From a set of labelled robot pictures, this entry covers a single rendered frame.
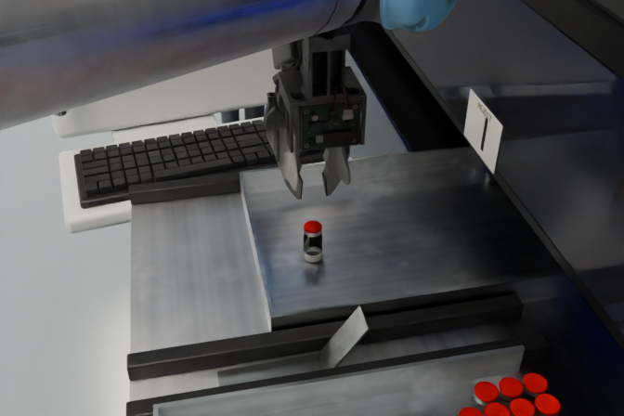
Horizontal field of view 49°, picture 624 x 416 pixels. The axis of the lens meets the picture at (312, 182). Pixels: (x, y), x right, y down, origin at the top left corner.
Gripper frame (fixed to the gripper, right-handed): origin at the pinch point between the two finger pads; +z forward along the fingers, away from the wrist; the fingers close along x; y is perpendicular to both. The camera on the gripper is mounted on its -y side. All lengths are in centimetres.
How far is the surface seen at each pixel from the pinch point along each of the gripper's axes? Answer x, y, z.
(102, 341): -41, -76, 98
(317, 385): -3.8, 20.7, 7.4
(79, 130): -30, -46, 17
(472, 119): 19.2, -3.4, -3.6
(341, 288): 2.0, 6.3, 10.2
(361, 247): 6.0, 0.1, 10.2
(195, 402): -14.5, 20.6, 7.0
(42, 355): -57, -75, 98
